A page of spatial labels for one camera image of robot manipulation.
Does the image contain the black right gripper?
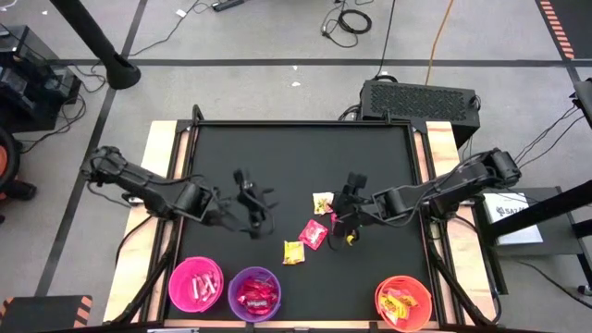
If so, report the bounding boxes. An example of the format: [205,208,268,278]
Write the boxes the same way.
[327,171,376,251]

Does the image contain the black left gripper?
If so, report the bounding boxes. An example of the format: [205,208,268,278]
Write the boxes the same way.
[212,166,281,241]

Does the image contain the pale yellow candy pack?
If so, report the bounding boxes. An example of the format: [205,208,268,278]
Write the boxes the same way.
[390,302,412,321]
[312,191,336,216]

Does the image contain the yellow Sour Patch pack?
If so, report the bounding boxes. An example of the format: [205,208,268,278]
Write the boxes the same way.
[282,240,306,266]
[392,293,420,309]
[378,295,400,325]

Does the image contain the black table mat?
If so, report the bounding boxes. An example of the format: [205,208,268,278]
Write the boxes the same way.
[178,122,438,323]

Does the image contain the purple plastic bucket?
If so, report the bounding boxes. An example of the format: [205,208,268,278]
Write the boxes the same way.
[227,265,282,323]

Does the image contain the pink plastic bucket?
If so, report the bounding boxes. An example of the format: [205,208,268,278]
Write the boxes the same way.
[166,256,226,315]

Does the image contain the orange plastic bucket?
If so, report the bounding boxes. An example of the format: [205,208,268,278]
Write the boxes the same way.
[374,275,434,333]

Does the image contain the black computer case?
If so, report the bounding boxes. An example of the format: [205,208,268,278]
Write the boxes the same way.
[359,79,482,149]

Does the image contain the white labelled box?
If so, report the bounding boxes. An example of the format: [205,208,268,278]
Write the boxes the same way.
[482,191,545,246]

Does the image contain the black power strip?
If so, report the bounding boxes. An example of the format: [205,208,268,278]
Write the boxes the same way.
[211,0,246,13]

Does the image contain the black side table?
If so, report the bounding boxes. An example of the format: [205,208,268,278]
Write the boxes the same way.
[464,178,592,297]

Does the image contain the black round pole stand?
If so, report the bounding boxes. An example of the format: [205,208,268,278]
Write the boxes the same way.
[49,0,142,92]

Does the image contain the black slanted beam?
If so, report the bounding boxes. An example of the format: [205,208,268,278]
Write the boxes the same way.
[485,179,592,241]

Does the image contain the black orange striped floor mat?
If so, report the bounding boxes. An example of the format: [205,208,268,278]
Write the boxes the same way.
[0,294,93,333]
[535,0,592,61]

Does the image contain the orange black machine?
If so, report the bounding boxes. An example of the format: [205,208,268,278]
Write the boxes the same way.
[0,127,38,226]

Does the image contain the black equipment rack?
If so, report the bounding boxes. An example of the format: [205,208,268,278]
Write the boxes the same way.
[0,25,83,134]

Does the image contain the black metal table frame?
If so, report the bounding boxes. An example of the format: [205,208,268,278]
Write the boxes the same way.
[138,104,503,330]

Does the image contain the black cable sleeve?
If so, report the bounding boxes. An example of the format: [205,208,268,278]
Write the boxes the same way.
[424,226,503,327]
[108,216,184,325]

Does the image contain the long black cable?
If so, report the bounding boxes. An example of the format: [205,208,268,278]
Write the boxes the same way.
[373,0,397,80]

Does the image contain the coiled black cable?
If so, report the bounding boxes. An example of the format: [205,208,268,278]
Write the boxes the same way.
[320,0,374,50]

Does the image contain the orange cable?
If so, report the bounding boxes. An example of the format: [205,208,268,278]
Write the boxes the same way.
[424,0,457,87]

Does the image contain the black floor cables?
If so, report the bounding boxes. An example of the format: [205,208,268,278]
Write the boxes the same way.
[18,62,108,154]
[460,104,586,186]

